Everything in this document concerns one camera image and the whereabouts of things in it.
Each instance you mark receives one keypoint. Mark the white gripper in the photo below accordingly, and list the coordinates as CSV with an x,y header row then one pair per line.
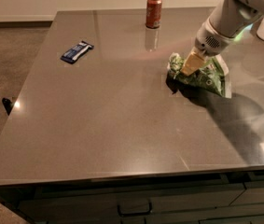
x,y
208,38

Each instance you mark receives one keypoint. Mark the green jalapeno chip bag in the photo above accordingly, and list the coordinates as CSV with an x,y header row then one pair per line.
x,y
213,77

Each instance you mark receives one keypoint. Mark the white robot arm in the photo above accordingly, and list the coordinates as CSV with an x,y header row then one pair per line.
x,y
226,21

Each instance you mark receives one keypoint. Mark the red soda can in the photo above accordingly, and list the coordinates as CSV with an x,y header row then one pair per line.
x,y
153,13

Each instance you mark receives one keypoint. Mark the blue snack bar wrapper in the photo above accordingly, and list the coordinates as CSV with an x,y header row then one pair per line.
x,y
75,52

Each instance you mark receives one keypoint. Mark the dark cabinet drawer front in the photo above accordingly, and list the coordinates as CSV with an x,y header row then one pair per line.
x,y
103,207

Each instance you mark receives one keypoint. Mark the black drawer handle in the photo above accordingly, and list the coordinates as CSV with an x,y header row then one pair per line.
x,y
134,208

